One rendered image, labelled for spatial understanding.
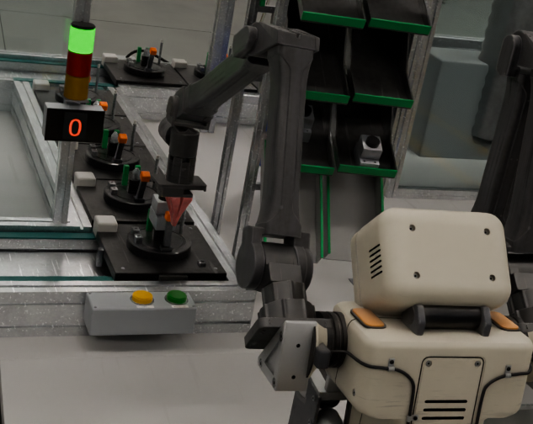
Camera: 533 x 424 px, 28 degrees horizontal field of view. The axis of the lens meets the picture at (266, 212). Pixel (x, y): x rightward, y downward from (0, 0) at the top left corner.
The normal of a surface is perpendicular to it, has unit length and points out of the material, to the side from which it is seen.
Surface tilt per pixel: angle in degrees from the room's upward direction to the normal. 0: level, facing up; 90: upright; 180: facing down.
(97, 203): 0
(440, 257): 48
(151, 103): 90
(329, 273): 0
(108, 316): 90
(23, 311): 90
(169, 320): 90
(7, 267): 0
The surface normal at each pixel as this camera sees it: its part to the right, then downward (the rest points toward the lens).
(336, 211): 0.23, -0.36
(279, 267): 0.41, -0.47
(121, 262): 0.17, -0.91
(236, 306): 0.33, 0.41
